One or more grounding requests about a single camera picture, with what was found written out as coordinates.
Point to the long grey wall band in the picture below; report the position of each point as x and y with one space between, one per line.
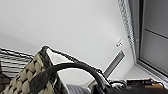
114 63

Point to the dark grey window panel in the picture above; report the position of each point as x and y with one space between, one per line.
154 33

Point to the small white wall fixture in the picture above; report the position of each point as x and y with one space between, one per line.
119 43

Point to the white ribbed frame strip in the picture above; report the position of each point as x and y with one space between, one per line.
128 26

